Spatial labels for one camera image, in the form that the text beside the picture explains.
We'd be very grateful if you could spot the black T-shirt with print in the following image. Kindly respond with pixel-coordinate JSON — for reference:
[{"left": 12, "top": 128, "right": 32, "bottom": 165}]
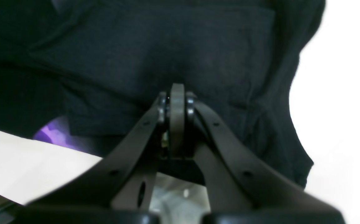
[{"left": 0, "top": 0, "right": 325, "bottom": 188}]

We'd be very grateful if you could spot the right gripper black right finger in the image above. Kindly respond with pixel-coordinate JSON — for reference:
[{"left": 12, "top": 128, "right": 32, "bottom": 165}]
[{"left": 186, "top": 92, "right": 342, "bottom": 218}]

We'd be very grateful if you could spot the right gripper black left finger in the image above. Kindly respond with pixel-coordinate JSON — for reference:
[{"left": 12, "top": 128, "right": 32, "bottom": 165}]
[{"left": 24, "top": 92, "right": 167, "bottom": 215}]

